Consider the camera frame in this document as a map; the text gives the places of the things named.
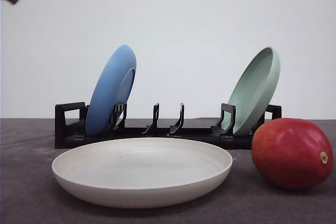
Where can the blue plate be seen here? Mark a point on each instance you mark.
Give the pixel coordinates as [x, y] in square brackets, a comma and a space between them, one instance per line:
[112, 87]

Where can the black plastic dish rack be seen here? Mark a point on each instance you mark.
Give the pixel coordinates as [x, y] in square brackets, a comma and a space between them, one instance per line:
[71, 126]

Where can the green plate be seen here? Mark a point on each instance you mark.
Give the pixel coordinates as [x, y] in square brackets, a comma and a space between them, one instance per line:
[253, 92]

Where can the red pomegranate fruit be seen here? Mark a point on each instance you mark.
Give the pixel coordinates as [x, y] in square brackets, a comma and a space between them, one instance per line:
[292, 153]

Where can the white plate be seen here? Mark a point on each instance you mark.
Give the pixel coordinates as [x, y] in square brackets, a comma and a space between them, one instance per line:
[141, 174]

